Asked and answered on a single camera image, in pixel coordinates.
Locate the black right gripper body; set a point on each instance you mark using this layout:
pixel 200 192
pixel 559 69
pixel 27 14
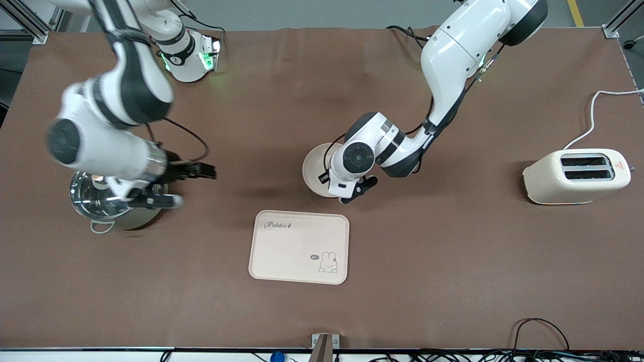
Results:
pixel 177 171

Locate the round cream plate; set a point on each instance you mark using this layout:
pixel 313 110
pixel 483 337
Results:
pixel 313 168

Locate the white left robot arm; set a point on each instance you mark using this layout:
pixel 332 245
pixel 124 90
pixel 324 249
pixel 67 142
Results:
pixel 453 55

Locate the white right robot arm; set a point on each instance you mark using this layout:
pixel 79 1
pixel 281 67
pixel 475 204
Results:
pixel 131 80

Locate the cream rabbit print tray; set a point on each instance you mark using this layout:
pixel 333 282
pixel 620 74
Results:
pixel 297 249

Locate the steel electric cooking pot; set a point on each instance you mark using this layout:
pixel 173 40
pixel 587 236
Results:
pixel 138 221

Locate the glass pot lid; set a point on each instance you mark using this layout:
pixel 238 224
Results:
pixel 90 201

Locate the brown table cover mat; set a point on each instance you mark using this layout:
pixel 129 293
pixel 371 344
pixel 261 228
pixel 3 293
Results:
pixel 322 311

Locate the small blue round object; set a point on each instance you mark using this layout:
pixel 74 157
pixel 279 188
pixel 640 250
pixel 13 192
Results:
pixel 277 357

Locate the cream two-slot toaster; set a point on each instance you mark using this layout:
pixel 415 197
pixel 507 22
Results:
pixel 548 181

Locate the grey metal camera bracket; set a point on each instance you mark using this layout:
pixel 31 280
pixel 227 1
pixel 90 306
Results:
pixel 324 344

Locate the aluminium frame profile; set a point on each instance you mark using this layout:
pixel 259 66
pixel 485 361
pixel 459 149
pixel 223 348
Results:
pixel 621 20
pixel 30 22

